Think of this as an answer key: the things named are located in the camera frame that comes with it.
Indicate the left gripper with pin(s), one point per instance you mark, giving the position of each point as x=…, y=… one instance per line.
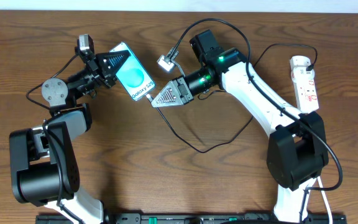
x=101, y=71

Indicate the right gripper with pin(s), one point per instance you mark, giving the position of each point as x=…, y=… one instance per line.
x=179, y=99

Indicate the blue Galaxy smartphone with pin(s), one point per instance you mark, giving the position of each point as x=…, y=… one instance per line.
x=132, y=75

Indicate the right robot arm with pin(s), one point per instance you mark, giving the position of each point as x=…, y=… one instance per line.
x=297, y=149

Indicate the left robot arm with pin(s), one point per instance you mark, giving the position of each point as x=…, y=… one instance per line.
x=44, y=170

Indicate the white power strip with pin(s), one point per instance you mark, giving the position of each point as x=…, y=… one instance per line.
x=302, y=77

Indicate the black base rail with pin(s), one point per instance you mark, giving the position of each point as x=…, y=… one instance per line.
x=128, y=218

